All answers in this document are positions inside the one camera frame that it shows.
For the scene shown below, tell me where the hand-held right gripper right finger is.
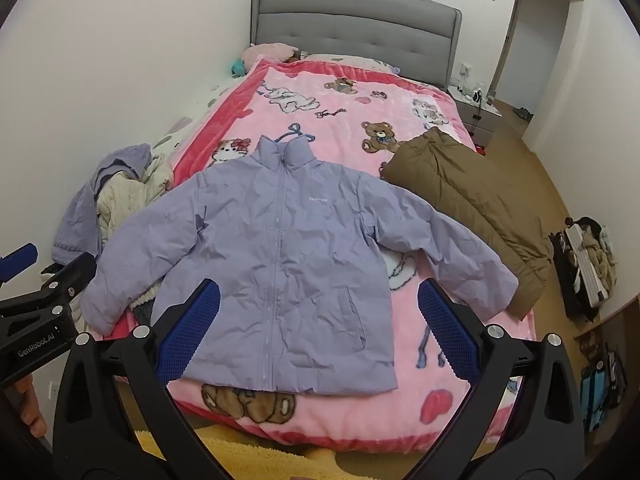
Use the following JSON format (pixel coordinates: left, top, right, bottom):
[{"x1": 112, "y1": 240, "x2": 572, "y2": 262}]
[{"x1": 417, "y1": 278, "x2": 586, "y2": 480}]

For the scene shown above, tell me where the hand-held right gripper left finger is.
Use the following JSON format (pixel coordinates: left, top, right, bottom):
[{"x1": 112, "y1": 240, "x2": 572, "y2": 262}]
[{"x1": 52, "y1": 278, "x2": 236, "y2": 480}]

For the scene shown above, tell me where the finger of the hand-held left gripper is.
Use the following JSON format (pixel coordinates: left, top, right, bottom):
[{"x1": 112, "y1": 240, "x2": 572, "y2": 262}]
[
  {"x1": 0, "y1": 243, "x2": 39, "y2": 283},
  {"x1": 40, "y1": 251, "x2": 97, "y2": 311}
]

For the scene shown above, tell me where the lavender puffer jacket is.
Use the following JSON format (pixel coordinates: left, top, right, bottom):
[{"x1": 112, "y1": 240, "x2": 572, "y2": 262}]
[{"x1": 80, "y1": 135, "x2": 518, "y2": 393}]

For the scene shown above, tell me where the person's left hand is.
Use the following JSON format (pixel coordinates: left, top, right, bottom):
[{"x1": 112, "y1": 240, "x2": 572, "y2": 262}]
[{"x1": 12, "y1": 375, "x2": 48, "y2": 441}]

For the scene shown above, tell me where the cream quilted jacket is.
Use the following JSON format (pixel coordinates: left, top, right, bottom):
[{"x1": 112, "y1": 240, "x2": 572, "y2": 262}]
[{"x1": 70, "y1": 152, "x2": 173, "y2": 333}]

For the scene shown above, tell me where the yellow fluffy mat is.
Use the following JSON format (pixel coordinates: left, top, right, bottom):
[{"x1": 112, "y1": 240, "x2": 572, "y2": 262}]
[{"x1": 132, "y1": 425, "x2": 431, "y2": 480}]

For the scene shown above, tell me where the black open suitcase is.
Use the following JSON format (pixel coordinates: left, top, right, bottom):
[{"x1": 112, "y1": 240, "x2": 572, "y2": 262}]
[{"x1": 549, "y1": 216, "x2": 618, "y2": 323}]

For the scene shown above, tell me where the brown padded jacket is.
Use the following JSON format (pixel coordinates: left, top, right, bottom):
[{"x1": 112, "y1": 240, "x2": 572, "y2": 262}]
[{"x1": 380, "y1": 127, "x2": 553, "y2": 321}]

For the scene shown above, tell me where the white patterned bedsheet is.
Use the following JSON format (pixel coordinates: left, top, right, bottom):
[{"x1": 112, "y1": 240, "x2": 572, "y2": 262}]
[{"x1": 150, "y1": 77, "x2": 243, "y2": 161}]

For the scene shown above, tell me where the grey nightstand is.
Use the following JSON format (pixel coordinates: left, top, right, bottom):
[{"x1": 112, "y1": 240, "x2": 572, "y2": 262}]
[{"x1": 447, "y1": 85, "x2": 503, "y2": 143}]

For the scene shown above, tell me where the pink printed blanket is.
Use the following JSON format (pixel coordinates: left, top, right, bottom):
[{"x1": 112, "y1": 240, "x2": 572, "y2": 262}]
[{"x1": 107, "y1": 57, "x2": 536, "y2": 453}]

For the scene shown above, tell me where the patterned pillow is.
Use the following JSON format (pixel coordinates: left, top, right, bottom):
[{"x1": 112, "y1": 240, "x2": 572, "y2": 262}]
[{"x1": 302, "y1": 52, "x2": 401, "y2": 75}]

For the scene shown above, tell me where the pink pillow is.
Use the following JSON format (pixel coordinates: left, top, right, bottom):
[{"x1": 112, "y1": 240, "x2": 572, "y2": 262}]
[{"x1": 241, "y1": 42, "x2": 301, "y2": 63}]

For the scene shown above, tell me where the grey upholstered headboard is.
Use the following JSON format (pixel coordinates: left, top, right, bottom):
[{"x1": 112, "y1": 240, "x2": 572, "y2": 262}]
[{"x1": 250, "y1": 0, "x2": 462, "y2": 93}]

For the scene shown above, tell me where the wooden door frame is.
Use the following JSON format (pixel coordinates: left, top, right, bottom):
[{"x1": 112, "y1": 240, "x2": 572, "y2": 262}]
[{"x1": 487, "y1": 0, "x2": 588, "y2": 111}]

